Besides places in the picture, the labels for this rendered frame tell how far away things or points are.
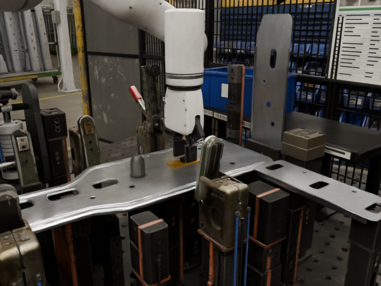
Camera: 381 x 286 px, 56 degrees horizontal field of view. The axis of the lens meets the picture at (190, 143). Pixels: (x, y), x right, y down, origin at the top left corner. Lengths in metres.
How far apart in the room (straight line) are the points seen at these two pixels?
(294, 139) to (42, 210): 0.58
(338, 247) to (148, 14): 0.82
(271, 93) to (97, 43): 2.84
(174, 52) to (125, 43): 2.59
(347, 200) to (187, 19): 0.47
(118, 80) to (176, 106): 2.69
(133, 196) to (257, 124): 0.46
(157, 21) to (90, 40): 2.89
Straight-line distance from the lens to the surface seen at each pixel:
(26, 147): 0.83
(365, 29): 1.15
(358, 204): 0.73
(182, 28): 0.76
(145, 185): 0.75
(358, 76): 1.15
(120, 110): 3.53
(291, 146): 0.92
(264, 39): 0.99
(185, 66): 0.76
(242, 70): 1.11
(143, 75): 0.93
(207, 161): 0.66
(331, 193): 0.76
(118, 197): 0.71
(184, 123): 0.78
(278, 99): 0.96
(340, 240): 1.19
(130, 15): 0.81
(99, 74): 3.69
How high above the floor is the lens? 1.31
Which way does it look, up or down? 18 degrees down
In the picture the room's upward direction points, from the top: straight up
